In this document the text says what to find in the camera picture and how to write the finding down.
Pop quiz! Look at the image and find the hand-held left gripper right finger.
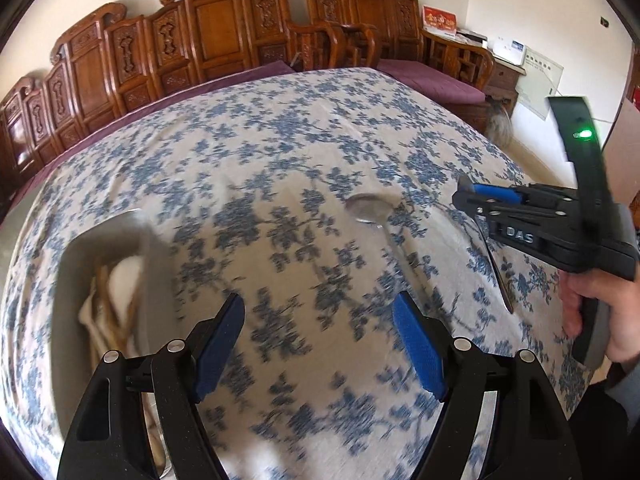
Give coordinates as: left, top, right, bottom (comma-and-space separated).
392, 291, 583, 480

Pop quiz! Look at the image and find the grey fluffy thing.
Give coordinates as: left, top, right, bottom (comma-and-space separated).
482, 102, 513, 148

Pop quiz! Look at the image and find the pale wall poster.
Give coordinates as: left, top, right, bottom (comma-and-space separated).
515, 45, 565, 121

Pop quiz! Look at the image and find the wooden side table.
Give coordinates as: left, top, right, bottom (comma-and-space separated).
482, 57, 526, 111

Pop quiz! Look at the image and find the long carved wooden sofa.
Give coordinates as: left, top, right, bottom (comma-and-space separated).
0, 0, 301, 196

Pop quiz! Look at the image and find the red gift box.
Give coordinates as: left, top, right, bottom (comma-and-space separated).
422, 6, 458, 36

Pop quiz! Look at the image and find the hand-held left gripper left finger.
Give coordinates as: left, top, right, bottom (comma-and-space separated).
56, 292, 247, 480

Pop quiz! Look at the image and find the brown cardboard sheet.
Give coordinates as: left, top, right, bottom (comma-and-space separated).
602, 97, 640, 161

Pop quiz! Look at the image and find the white ceramic spoon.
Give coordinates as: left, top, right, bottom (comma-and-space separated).
80, 255, 146, 351

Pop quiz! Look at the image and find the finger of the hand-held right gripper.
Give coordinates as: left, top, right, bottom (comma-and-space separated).
452, 192, 526, 218
457, 178, 531, 206

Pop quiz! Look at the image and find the dark metal knife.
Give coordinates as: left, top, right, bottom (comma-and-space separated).
475, 215, 516, 315

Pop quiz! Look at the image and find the person's right hand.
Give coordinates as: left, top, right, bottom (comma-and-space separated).
557, 255, 640, 363

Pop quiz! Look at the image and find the brown wooden chopstick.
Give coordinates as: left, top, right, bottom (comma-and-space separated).
116, 282, 142, 348

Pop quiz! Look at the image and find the pale bamboo chopstick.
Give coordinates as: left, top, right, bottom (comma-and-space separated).
145, 392, 168, 476

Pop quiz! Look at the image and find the blue floral tablecloth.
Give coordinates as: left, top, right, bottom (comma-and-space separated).
0, 67, 601, 480

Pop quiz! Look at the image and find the short carved wooden sofa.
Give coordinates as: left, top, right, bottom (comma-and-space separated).
290, 0, 497, 133

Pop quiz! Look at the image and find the short purple seat cushion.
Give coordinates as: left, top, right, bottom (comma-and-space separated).
375, 57, 486, 106

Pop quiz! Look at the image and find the round-bowl metal spoon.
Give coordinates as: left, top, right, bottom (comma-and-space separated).
346, 194, 408, 256

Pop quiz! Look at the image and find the grey metal utensil box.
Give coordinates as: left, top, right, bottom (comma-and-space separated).
50, 209, 176, 480

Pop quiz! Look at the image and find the white box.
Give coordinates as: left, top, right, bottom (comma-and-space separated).
487, 35, 528, 66

